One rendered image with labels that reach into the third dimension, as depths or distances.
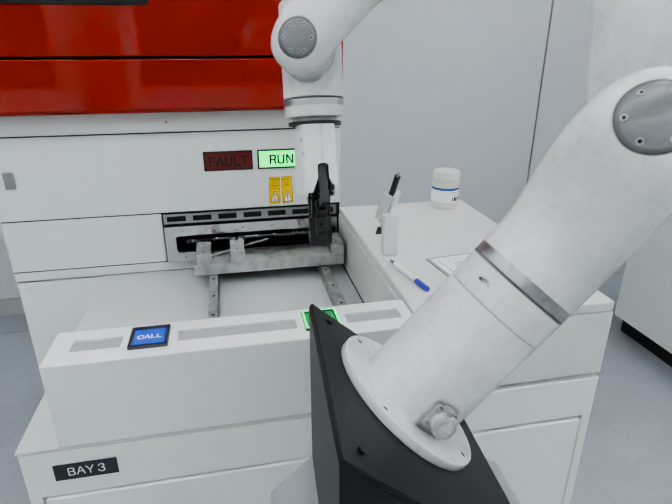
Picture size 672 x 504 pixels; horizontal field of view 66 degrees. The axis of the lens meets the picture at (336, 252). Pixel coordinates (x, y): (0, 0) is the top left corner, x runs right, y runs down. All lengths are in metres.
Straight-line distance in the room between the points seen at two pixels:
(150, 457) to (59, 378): 0.19
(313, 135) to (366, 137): 2.21
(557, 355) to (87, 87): 1.07
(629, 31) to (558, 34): 2.68
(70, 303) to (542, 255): 1.21
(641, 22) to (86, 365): 0.78
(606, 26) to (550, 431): 0.71
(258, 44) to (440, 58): 1.87
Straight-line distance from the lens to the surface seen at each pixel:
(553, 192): 0.54
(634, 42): 0.65
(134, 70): 1.26
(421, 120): 3.00
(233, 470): 0.93
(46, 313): 1.52
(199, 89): 1.25
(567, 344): 0.99
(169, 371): 0.81
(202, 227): 1.35
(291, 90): 0.73
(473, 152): 3.16
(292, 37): 0.66
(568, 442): 1.13
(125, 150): 1.33
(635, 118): 0.50
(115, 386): 0.83
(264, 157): 1.32
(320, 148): 0.71
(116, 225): 1.39
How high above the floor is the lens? 1.37
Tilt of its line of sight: 22 degrees down
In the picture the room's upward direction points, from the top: straight up
